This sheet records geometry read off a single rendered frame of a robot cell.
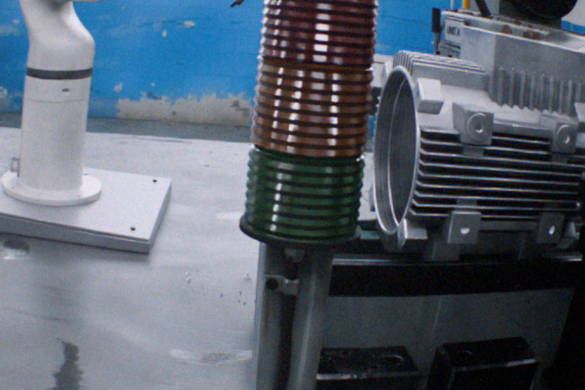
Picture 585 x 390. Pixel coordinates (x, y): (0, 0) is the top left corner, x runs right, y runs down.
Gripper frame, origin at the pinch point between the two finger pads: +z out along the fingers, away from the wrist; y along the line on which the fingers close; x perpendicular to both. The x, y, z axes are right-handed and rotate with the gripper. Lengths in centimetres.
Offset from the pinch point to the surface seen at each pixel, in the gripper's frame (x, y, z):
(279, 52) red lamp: -100, -2, 54
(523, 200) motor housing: -83, 27, 40
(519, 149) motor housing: -84, 24, 37
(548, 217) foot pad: -84, 31, 39
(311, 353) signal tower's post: -95, 10, 64
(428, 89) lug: -81, 14, 37
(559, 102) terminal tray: -84, 26, 29
